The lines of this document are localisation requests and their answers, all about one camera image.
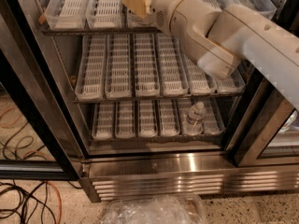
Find clear plastic water bottle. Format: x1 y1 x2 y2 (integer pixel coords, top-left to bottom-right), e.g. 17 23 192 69
186 102 206 135

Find top shelf tray three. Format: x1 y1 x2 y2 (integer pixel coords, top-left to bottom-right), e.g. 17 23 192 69
127 9 152 28

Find shelf tray one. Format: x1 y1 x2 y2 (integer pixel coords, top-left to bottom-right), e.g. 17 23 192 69
45 0 89 30
75 35 107 101
92 104 114 140

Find clear plastic bag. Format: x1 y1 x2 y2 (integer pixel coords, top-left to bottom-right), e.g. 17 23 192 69
100 194 208 224

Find middle shelf tray one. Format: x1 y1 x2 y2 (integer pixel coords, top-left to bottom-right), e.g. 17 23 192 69
75 35 107 101

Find bottom shelf tray six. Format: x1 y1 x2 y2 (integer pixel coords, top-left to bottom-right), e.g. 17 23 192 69
201 98 224 135

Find bottom shelf tray five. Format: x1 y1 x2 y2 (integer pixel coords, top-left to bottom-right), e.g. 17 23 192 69
178 100 196 136

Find top shelf tray two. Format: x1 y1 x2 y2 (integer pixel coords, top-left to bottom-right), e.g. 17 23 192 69
85 0 123 29

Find bottom shelf tray three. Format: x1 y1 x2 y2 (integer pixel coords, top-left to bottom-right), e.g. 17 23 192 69
138 100 157 138

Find middle shelf tray five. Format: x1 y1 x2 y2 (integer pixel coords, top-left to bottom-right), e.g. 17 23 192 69
182 55 216 94

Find shelf tray two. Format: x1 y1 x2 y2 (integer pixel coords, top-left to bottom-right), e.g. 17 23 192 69
85 0 123 29
115 101 135 139
105 34 132 99

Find middle shelf tray four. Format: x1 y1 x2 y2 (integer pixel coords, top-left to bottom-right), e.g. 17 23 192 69
156 34 189 96

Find black cables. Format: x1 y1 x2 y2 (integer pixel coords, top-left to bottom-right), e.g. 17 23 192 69
0 180 59 224

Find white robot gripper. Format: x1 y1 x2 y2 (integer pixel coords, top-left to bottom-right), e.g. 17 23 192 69
121 0 184 35

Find orange cable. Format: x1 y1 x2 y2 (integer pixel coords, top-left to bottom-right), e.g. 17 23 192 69
43 180 64 224

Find shelf tray four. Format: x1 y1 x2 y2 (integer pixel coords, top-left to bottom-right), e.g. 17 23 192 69
156 34 189 96
158 99 180 137

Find middle shelf tray three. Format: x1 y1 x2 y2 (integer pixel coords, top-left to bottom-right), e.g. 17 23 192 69
133 34 160 97

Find middle shelf tray two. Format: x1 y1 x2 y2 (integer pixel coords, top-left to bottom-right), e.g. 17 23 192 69
105 34 132 99

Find bottom shelf tray one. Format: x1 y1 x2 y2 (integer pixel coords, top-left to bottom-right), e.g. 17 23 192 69
92 104 114 140

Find glass fridge door left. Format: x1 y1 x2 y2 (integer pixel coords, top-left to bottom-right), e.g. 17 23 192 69
0 0 88 180

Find bottom shelf tray four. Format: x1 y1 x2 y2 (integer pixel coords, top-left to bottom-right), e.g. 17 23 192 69
158 99 180 137

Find stainless steel fridge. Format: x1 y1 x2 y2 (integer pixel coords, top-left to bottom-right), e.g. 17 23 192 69
8 0 299 203

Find top shelf tray one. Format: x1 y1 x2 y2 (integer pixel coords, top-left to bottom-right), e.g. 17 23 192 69
45 0 89 30

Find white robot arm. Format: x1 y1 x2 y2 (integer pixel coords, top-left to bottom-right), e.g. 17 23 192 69
121 0 299 109

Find bottom shelf tray two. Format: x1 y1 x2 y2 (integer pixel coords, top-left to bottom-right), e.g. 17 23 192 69
115 101 135 139

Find shelf tray three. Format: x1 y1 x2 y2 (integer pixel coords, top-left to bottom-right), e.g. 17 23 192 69
138 100 157 138
127 9 152 28
133 34 160 97

